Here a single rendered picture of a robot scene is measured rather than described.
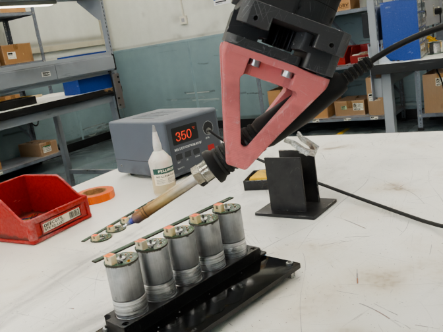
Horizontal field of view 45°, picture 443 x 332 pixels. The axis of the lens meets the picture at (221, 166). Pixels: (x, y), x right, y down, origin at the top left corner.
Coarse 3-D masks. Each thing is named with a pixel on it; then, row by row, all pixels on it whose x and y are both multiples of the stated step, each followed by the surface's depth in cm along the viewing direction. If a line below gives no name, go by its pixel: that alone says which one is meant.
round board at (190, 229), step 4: (176, 228) 43; (180, 228) 43; (184, 228) 43; (188, 228) 43; (192, 228) 42; (180, 232) 42; (184, 232) 42; (188, 232) 42; (192, 232) 42; (164, 236) 42; (168, 236) 41; (172, 236) 41; (176, 236) 41; (180, 236) 41
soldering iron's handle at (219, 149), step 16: (368, 64) 35; (336, 80) 35; (352, 80) 35; (320, 96) 35; (336, 96) 35; (272, 112) 35; (304, 112) 35; (320, 112) 36; (256, 128) 35; (288, 128) 35; (224, 144) 36; (272, 144) 36; (208, 160) 35; (224, 160) 35; (224, 176) 36
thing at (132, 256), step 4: (124, 252) 40; (128, 252) 40; (132, 252) 39; (116, 256) 39; (128, 256) 39; (132, 256) 38; (136, 256) 38; (120, 260) 38; (124, 260) 38; (132, 260) 38; (104, 264) 38; (116, 264) 38; (120, 264) 38; (124, 264) 37; (128, 264) 38
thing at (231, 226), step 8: (224, 216) 45; (232, 216) 45; (240, 216) 46; (224, 224) 45; (232, 224) 45; (240, 224) 46; (224, 232) 46; (232, 232) 45; (240, 232) 46; (224, 240) 46; (232, 240) 46; (240, 240) 46; (224, 248) 46; (232, 248) 46; (240, 248) 46; (232, 256) 46; (240, 256) 46
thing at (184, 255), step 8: (176, 232) 42; (168, 240) 42; (176, 240) 41; (184, 240) 41; (192, 240) 42; (176, 248) 41; (184, 248) 41; (192, 248) 42; (176, 256) 42; (184, 256) 42; (192, 256) 42; (176, 264) 42; (184, 264) 42; (192, 264) 42; (176, 272) 42; (184, 272) 42; (192, 272) 42; (200, 272) 43; (176, 280) 42; (184, 280) 42; (192, 280) 42; (200, 280) 43
